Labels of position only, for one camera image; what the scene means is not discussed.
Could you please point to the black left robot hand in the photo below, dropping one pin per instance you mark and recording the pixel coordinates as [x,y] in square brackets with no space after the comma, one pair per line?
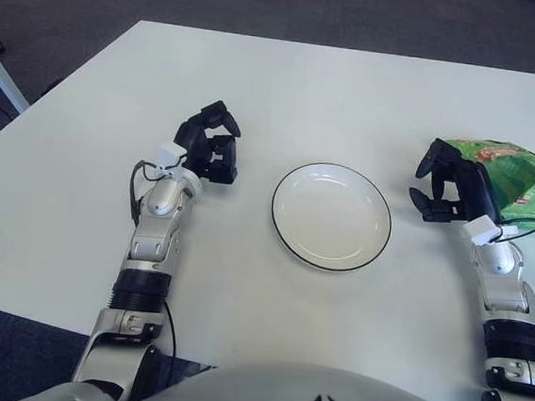
[193,137]

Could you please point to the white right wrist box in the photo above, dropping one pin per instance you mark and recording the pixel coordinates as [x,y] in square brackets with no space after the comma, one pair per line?
[482,231]

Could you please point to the green snack bag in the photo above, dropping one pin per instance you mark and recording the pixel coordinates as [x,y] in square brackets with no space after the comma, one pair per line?
[534,188]

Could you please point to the grey robot torso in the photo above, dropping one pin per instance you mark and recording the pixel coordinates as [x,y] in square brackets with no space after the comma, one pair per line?
[276,400]

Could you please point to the white table leg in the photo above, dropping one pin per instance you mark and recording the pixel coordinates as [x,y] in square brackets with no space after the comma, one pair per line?
[4,80]

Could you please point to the white plate with black rim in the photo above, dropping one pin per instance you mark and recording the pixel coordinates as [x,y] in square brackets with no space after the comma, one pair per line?
[332,216]

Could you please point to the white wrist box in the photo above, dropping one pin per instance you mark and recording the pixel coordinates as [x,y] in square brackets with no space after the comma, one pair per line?
[482,231]
[172,153]

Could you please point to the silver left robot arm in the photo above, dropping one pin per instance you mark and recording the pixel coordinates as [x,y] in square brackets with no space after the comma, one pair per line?
[155,237]

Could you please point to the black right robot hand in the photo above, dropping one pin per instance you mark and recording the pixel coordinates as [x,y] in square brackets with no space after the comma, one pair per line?
[477,192]

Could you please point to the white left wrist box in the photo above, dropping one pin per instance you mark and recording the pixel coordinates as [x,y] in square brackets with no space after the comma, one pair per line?
[172,153]

